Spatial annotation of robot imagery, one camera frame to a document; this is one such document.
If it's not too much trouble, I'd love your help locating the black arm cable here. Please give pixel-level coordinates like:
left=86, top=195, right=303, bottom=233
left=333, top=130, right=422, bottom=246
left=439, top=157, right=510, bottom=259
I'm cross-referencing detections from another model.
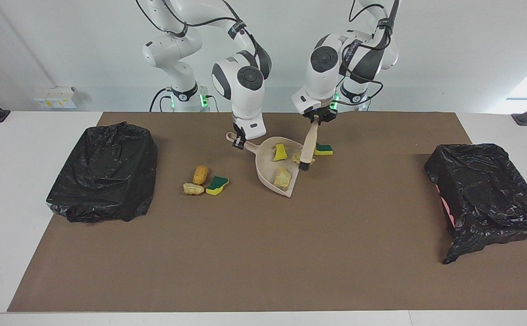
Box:
left=336, top=0, right=401, bottom=107
left=134, top=0, right=264, bottom=59

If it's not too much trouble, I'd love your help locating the black base cable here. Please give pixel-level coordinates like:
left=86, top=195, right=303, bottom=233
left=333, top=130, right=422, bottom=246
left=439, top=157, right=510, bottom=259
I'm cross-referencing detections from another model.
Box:
left=149, top=88, right=170, bottom=112

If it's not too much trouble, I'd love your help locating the brown table mat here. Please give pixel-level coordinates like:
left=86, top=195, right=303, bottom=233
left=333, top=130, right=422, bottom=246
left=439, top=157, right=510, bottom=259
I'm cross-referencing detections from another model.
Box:
left=7, top=112, right=527, bottom=313

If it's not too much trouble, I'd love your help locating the beige hand brush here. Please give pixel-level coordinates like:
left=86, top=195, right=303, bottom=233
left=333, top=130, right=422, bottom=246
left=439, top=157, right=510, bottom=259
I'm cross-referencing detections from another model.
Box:
left=298, top=115, right=321, bottom=172

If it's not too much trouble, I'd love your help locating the black bag covered pink bin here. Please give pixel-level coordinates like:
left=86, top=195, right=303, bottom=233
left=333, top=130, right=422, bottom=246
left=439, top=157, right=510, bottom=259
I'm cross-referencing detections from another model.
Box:
left=424, top=144, right=527, bottom=265

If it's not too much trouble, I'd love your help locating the beige plastic dustpan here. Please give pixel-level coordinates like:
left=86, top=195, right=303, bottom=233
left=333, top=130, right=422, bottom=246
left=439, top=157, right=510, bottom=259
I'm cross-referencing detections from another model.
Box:
left=226, top=132, right=305, bottom=198

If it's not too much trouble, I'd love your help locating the white wall socket box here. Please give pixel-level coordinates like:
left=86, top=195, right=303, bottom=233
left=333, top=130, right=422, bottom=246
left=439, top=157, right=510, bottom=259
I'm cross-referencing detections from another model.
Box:
left=34, top=87, right=77, bottom=109

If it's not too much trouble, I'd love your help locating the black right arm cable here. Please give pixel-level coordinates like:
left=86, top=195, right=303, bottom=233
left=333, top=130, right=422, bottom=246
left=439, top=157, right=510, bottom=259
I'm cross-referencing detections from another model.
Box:
left=134, top=0, right=264, bottom=59

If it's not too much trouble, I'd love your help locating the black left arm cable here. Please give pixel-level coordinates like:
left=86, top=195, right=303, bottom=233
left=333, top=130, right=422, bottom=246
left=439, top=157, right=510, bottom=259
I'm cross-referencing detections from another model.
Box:
left=336, top=0, right=401, bottom=107

